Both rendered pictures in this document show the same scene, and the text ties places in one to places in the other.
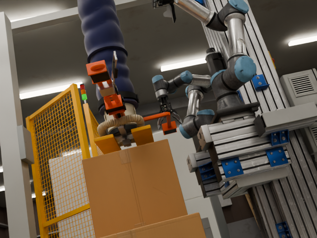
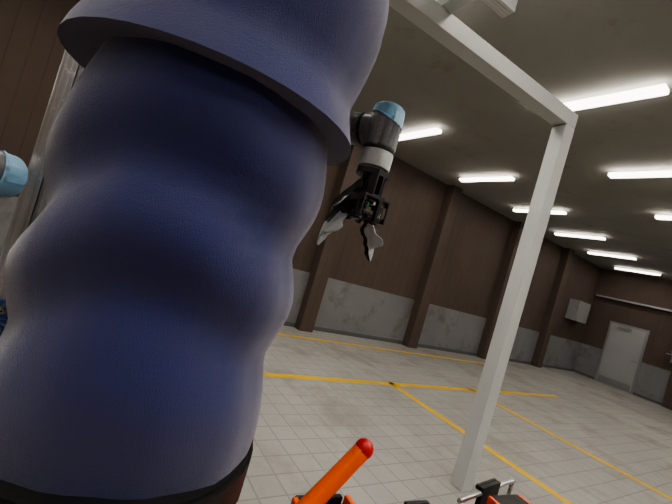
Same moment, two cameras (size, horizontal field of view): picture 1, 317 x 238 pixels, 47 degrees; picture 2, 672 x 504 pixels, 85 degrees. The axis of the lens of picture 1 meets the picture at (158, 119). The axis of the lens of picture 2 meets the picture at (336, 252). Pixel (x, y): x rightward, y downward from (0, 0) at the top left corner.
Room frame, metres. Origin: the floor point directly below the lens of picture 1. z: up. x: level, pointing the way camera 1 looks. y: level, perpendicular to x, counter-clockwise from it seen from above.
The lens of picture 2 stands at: (1.89, 0.55, 1.51)
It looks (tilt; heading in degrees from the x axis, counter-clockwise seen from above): 1 degrees up; 245
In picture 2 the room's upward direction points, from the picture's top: 16 degrees clockwise
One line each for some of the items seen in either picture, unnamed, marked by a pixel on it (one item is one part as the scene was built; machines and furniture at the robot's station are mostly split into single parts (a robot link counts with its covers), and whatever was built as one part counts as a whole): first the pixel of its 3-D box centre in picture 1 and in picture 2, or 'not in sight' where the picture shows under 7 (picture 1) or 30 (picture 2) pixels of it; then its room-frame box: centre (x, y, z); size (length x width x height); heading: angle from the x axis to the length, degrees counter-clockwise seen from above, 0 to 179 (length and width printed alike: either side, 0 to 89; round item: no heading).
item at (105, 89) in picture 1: (106, 87); not in sight; (1.41, 0.18, 1.18); 0.07 x 0.07 x 0.04; 2
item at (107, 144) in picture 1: (109, 144); not in sight; (1.87, 0.29, 1.08); 0.34 x 0.10 x 0.05; 2
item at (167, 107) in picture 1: (164, 106); not in sight; (2.15, -0.06, 1.32); 0.09 x 0.08 x 0.12; 2
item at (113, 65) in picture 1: (116, 75); (464, 499); (1.33, 0.12, 1.18); 0.31 x 0.03 x 0.05; 15
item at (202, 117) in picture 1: (206, 120); not in sight; (2.28, -0.30, 1.20); 0.13 x 0.12 x 0.14; 55
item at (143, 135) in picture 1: (143, 135); not in sight; (1.88, 0.10, 1.08); 0.34 x 0.10 x 0.05; 2
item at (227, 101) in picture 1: (229, 105); not in sight; (1.79, -0.38, 1.09); 0.15 x 0.15 x 0.10
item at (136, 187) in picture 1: (139, 201); not in sight; (1.89, 0.20, 0.74); 0.60 x 0.40 x 0.40; 3
